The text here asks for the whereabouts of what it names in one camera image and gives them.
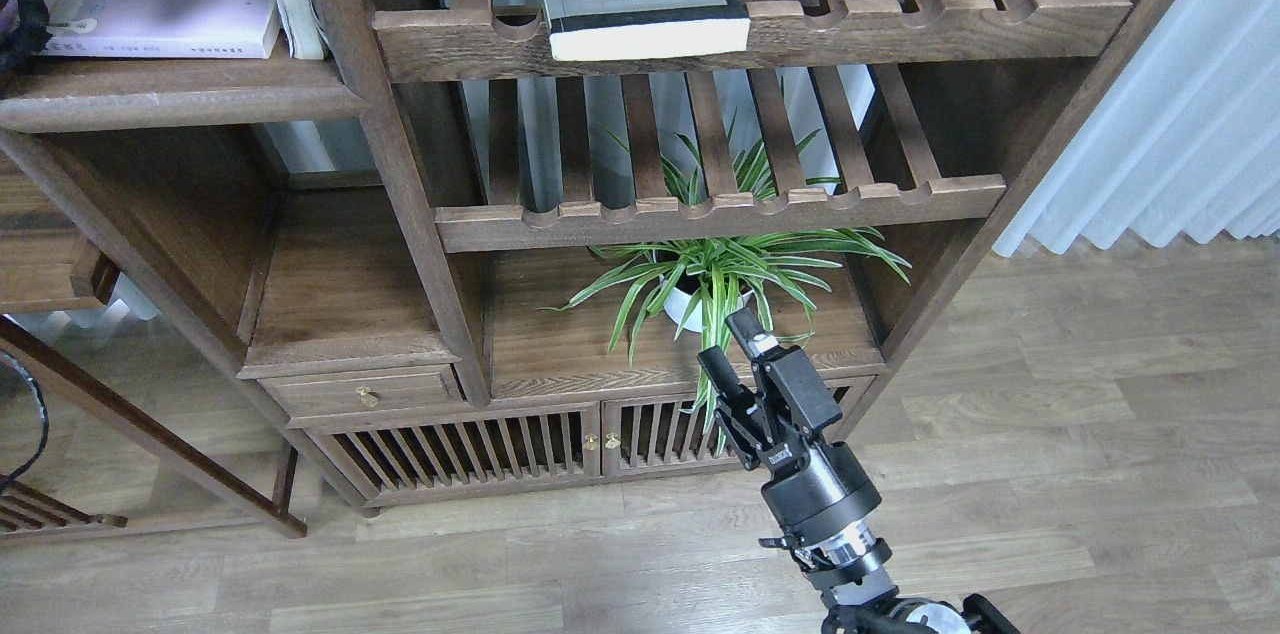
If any dark wooden bookshelf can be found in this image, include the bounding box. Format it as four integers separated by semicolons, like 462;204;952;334
3;0;1172;510

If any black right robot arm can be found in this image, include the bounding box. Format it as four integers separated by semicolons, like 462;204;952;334
699;309;1014;633

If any brass drawer knob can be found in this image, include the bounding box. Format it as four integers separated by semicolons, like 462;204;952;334
356;386;380;409

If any white plant pot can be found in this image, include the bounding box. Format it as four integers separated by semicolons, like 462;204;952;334
663;277;754;341

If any white curtain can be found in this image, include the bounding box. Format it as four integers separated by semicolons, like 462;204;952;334
995;0;1279;257

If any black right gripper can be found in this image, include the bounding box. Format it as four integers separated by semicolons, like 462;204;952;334
698;307;881;547

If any green spider plant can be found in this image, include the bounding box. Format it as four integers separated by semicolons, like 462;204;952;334
545;79;913;455

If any wooden side furniture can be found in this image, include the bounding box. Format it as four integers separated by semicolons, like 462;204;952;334
0;140;311;541

